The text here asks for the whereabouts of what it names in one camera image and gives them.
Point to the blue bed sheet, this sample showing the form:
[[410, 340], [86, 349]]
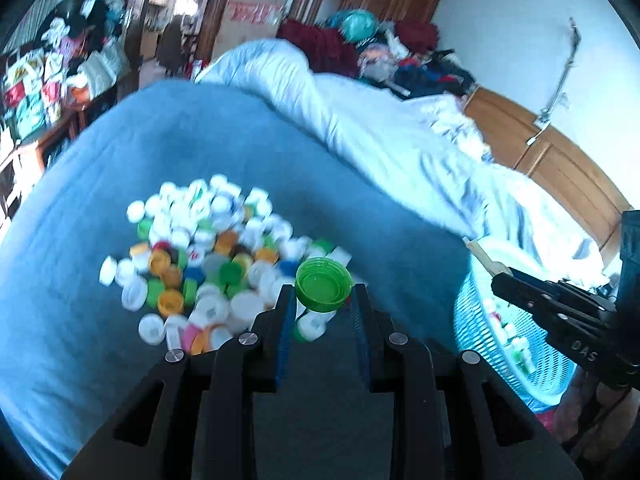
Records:
[[125, 160]]

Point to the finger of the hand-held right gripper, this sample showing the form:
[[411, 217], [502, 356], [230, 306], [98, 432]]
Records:
[[565, 290], [525, 295]]

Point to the cardboard box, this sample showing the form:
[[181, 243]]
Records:
[[255, 10]]

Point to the cluttered shelf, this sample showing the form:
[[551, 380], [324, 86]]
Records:
[[45, 90]]

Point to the cream bottle cap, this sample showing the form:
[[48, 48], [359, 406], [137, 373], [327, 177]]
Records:
[[487, 257]]

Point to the teal plastic bag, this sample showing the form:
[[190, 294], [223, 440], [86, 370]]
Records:
[[356, 25]]

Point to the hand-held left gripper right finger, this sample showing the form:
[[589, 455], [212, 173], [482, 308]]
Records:
[[361, 345]]

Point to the pile of mixed bottle caps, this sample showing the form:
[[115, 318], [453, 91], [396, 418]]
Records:
[[210, 250]]

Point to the heap of caps inside basket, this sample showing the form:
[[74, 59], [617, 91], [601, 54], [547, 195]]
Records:
[[515, 340]]

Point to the white duvet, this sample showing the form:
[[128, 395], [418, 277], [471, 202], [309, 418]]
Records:
[[525, 200]]

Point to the pile of clothes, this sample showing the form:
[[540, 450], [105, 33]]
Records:
[[425, 70]]

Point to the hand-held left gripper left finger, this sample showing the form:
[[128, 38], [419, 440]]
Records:
[[284, 345]]

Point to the dark coat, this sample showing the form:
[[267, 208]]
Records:
[[170, 47]]

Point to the red bag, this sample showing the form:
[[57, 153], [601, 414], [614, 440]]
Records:
[[547, 417]]

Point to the dark red blanket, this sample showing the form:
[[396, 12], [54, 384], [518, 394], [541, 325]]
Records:
[[320, 45]]

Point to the light blue duvet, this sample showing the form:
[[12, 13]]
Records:
[[350, 125]]

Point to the light blue plastic basket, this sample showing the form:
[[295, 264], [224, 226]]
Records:
[[545, 370]]

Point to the person's right hand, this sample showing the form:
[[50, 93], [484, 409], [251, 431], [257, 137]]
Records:
[[595, 415]]

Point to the green bottle cap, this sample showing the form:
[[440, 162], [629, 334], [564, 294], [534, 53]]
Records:
[[322, 285]]

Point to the wooden headboard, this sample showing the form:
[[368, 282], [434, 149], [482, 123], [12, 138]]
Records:
[[565, 170]]

